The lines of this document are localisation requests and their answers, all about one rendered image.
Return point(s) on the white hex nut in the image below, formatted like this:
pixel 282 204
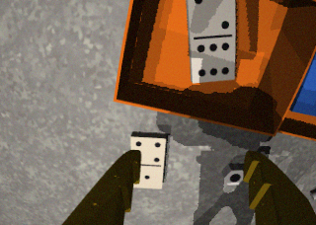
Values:
pixel 233 174

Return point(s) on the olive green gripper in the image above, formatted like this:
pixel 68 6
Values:
pixel 275 198

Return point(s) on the blue block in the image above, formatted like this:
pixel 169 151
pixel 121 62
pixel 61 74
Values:
pixel 305 100

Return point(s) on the orange three-compartment bin rack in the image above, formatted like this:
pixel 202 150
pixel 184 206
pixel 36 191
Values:
pixel 274 46

